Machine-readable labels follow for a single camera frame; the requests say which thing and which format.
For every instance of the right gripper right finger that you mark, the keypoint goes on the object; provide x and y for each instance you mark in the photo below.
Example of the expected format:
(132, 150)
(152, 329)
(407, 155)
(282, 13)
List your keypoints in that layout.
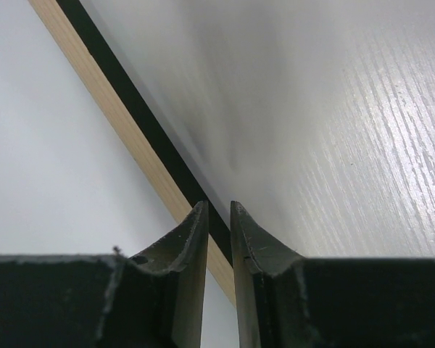
(286, 300)

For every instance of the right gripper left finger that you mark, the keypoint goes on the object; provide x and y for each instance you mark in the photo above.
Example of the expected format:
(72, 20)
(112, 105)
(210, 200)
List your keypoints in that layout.
(152, 299)

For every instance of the black picture frame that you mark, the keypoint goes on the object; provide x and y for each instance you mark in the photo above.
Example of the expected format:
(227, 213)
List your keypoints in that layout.
(126, 110)

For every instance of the landscape photo print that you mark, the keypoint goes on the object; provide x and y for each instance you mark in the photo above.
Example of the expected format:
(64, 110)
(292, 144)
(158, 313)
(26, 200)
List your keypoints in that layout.
(67, 183)

